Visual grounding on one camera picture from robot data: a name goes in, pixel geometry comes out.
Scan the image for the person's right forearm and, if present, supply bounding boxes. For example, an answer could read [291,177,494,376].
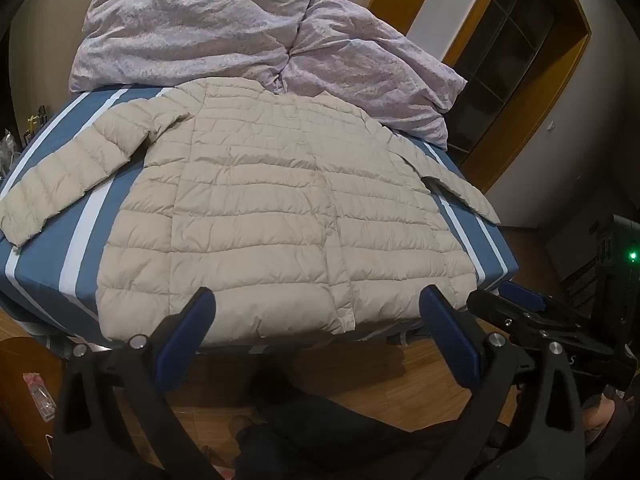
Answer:
[582,392,636,448]

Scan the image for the lilac floral duvet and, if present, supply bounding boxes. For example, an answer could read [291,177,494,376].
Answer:
[67,0,468,151]

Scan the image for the group of small bottles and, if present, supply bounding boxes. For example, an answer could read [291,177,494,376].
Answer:
[22,104,50,137]

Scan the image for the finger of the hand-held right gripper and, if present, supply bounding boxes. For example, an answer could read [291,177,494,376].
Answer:
[500,282,596,333]
[467,290,640,391]

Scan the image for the person's dark trouser legs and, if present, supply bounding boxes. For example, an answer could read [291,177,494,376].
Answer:
[235,390,493,480]

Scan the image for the bed with blue striped sheet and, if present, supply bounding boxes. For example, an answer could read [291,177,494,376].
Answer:
[0,85,518,361]

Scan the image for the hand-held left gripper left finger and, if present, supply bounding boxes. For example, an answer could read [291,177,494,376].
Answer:
[52,287,217,480]

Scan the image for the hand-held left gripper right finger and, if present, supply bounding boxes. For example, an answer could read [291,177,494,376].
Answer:
[419,285,586,480]

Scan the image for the pink plastic packet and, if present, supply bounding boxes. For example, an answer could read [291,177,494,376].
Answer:
[22,372,57,422]

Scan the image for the wooden framed glass door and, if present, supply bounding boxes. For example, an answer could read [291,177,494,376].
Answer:
[442,0,593,193]

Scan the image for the beige quilted down jacket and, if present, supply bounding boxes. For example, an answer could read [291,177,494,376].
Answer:
[0,77,501,348]

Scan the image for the clear plastic bag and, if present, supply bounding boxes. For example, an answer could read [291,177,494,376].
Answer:
[0,129,22,177]

